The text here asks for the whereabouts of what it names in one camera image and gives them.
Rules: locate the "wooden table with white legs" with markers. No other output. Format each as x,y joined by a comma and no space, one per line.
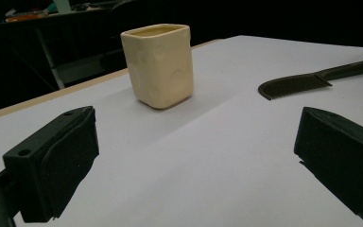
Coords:
57,78

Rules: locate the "orange object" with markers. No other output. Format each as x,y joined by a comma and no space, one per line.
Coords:
25,17

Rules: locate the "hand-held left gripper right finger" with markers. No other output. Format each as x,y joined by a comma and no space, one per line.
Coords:
343,157

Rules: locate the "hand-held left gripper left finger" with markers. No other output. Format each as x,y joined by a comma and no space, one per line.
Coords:
50,164

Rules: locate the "black comb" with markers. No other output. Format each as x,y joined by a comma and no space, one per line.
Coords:
290,85

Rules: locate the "pale green object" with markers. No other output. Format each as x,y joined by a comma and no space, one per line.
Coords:
62,5

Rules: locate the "white table mat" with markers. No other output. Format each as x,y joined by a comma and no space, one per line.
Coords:
217,157

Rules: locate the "cream square cup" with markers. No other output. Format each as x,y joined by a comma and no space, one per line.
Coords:
157,69

